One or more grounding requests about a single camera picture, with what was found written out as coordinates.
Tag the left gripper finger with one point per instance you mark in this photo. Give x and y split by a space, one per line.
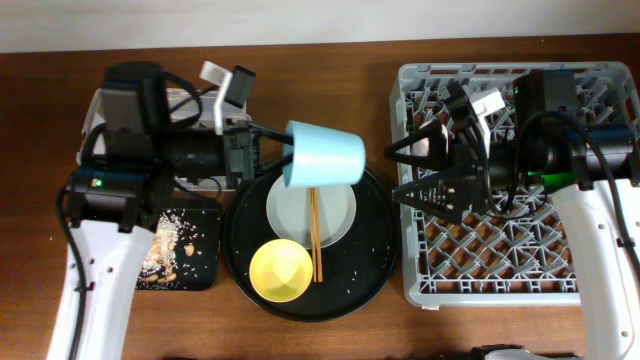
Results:
270 133
262 169

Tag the round black serving tray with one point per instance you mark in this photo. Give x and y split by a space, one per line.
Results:
355 269

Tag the grey dishwasher rack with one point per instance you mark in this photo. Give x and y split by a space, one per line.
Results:
500 260

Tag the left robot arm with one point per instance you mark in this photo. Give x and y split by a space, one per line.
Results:
130 166

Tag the blue plastic cup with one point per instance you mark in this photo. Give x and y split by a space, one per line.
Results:
322 156

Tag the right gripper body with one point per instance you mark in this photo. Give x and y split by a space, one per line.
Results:
469 153

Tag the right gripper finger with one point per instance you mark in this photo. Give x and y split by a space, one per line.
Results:
442 195
400 152

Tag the wooden chopstick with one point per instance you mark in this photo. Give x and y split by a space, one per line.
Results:
313 233
318 248

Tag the grey round plate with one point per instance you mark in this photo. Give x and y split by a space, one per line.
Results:
289 212

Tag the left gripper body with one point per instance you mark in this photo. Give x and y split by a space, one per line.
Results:
232 154

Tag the food scraps with rice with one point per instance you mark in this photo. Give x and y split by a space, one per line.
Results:
171 259

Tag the black rectangular tray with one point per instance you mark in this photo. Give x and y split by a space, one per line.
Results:
208 220

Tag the yellow bowl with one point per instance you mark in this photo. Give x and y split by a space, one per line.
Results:
280 270

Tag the pink plastic cup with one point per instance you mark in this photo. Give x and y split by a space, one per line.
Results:
430 140

